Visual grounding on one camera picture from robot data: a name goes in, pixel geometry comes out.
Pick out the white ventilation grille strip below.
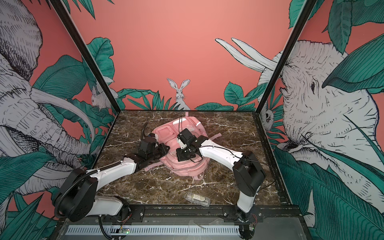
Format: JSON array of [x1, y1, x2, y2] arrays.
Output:
[[65, 225, 240, 236]]

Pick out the black frame post right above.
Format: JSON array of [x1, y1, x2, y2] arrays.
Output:
[[256, 0, 317, 114]]

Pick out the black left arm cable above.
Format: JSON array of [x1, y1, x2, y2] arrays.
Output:
[[140, 121, 150, 140]]

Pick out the pink student backpack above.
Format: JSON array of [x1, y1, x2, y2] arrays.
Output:
[[144, 111, 223, 181]]

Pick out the black frame post left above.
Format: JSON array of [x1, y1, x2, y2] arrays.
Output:
[[50, 0, 121, 115]]

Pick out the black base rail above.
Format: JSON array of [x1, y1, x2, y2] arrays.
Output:
[[68, 204, 305, 225]]

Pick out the black frame post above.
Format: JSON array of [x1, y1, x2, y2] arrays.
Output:
[[256, 0, 317, 114], [50, 0, 121, 115]]

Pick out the clear plastic eraser box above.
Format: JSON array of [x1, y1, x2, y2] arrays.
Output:
[[185, 192, 211, 207]]

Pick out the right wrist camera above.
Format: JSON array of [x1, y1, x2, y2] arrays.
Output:
[[178, 129, 197, 149]]

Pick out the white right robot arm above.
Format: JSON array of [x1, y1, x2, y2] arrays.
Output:
[[177, 134, 267, 214]]

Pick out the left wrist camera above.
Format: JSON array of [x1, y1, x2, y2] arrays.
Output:
[[138, 136, 157, 159]]

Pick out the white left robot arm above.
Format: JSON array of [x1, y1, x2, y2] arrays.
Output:
[[53, 144, 170, 222]]

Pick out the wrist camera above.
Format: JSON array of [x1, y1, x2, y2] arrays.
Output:
[[138, 136, 157, 159], [178, 129, 197, 149]]

